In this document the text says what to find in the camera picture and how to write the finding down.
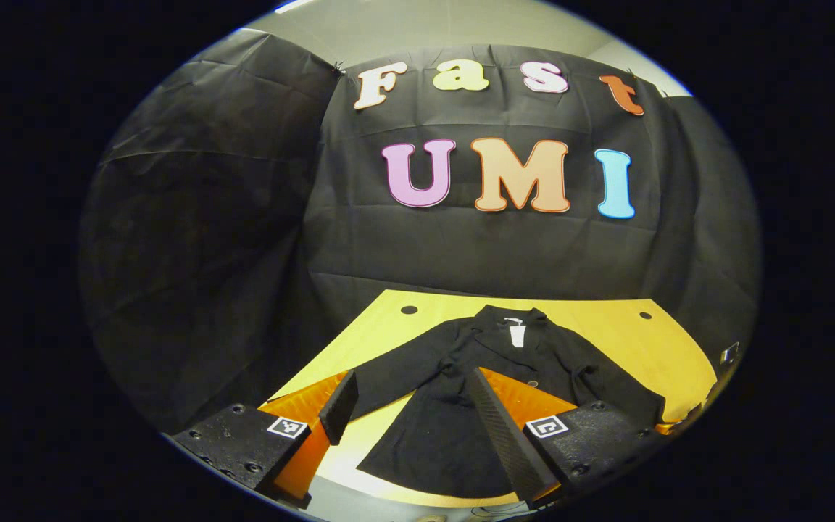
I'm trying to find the black coat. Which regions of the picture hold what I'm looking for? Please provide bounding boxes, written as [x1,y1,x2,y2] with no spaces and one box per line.
[349,304,668,501]

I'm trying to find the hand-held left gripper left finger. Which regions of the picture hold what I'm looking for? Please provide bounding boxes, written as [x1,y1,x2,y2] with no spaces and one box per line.
[171,370,360,510]

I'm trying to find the black backdrop cloth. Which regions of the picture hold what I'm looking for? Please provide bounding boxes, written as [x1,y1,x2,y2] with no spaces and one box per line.
[77,29,763,436]

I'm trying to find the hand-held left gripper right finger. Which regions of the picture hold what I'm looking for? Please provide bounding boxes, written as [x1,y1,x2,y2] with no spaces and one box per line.
[472,366,668,508]

